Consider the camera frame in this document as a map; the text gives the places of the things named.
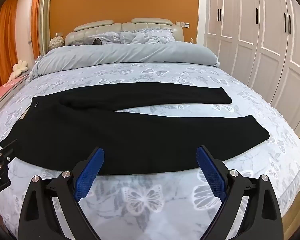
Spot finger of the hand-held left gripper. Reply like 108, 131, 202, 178
0, 139, 17, 167

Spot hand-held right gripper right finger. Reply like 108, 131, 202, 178
196, 145, 283, 240

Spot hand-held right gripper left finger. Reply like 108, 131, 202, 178
19, 147, 105, 240

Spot black pants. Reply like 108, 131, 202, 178
0, 82, 270, 176

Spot pink blanket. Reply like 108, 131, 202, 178
0, 76, 28, 110

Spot white flower plush cushion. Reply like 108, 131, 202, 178
12, 60, 28, 77

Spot orange curtain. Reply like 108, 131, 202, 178
0, 0, 21, 98

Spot bed with butterfly sheet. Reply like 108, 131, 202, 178
0, 61, 300, 240

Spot white bedside ornament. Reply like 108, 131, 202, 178
49, 36, 65, 50

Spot grey duvet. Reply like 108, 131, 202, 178
27, 41, 219, 82

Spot white wardrobe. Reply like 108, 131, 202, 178
204, 0, 300, 140

